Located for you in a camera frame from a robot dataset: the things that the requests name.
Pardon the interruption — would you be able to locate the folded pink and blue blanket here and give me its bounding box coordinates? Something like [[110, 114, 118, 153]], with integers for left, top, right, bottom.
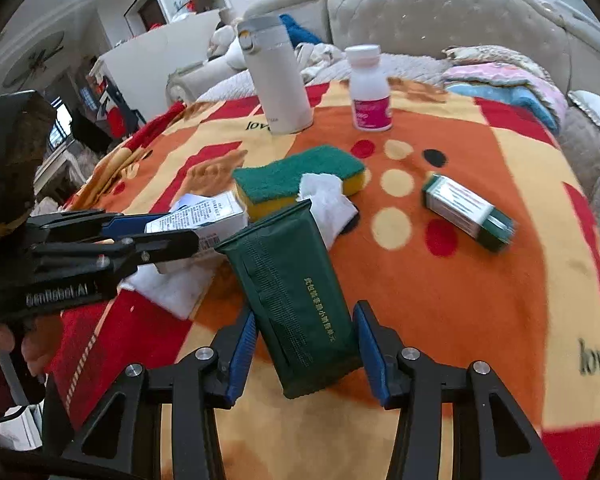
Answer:
[[442, 46, 568, 133]]

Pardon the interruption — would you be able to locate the white cabinet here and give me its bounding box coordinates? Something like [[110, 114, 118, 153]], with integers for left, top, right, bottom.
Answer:
[[100, 10, 221, 111]]

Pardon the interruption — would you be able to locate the white thermos bottle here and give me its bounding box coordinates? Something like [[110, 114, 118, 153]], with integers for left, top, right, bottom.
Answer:
[[237, 15, 315, 135]]

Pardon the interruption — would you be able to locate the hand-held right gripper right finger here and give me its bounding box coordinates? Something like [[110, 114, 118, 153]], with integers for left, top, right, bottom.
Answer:
[[352, 300, 563, 480]]

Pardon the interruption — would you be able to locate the blue cloth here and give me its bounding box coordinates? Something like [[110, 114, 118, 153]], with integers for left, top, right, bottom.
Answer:
[[280, 14, 326, 46]]

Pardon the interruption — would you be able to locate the white paper towel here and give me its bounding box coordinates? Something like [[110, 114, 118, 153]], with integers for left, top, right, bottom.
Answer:
[[117, 259, 217, 322]]

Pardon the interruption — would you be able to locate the dark green tissue packet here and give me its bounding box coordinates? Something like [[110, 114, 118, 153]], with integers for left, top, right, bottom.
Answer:
[[214, 199, 361, 400]]

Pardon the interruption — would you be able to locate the grey quilted sofa cover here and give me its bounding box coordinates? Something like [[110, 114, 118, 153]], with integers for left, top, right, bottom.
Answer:
[[560, 105, 600, 241]]

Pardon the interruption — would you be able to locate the white quilted tissue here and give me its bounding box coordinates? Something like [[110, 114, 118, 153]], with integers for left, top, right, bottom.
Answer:
[[296, 172, 359, 251]]

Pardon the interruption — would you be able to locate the beige tufted sofa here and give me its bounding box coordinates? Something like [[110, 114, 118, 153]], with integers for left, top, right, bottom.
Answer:
[[167, 0, 600, 106]]

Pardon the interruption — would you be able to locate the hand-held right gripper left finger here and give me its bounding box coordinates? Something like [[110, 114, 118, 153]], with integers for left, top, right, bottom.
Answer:
[[65, 305, 258, 480]]

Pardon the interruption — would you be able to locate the ceiling fan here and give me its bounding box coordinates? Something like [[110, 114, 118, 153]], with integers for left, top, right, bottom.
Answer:
[[2, 30, 66, 91]]

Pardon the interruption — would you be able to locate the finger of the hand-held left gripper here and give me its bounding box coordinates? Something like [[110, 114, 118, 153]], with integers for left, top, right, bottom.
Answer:
[[27, 209, 153, 241], [30, 230, 201, 273]]

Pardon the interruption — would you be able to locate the white carton box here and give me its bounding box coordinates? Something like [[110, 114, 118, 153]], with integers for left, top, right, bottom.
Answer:
[[145, 191, 249, 261]]

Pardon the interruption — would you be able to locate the white frilled pillow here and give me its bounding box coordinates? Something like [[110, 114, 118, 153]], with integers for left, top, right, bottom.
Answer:
[[567, 90, 600, 146]]

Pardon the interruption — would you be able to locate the white pill bottle pink label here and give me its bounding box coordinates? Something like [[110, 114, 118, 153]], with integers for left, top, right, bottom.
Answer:
[[345, 44, 394, 133]]

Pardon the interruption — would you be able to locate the green and yellow sponge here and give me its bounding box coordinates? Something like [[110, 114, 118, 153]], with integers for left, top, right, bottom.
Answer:
[[232, 145, 372, 209]]

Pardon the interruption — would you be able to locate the printed orange fleece blanket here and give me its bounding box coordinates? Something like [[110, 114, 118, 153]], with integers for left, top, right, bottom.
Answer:
[[45, 77, 600, 480]]

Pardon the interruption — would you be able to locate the green and white medicine box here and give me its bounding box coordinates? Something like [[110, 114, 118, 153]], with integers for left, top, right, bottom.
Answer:
[[421, 174, 517, 253]]

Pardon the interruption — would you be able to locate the person's left hand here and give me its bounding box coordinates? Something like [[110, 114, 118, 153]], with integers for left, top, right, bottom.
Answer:
[[0, 312, 63, 377]]

